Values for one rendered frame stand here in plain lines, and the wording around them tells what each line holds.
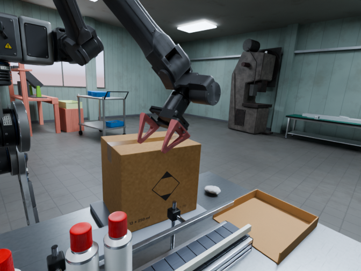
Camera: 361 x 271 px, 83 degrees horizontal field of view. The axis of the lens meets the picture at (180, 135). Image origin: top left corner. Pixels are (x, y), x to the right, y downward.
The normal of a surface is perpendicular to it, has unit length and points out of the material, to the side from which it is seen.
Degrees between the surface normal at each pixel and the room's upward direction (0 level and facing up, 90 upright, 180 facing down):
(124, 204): 90
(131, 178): 90
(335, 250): 0
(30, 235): 0
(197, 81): 40
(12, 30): 90
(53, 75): 90
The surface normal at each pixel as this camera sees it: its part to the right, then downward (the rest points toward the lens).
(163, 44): 0.52, -0.04
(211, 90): 0.71, 0.21
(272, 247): 0.05, -0.97
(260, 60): -0.79, 0.10
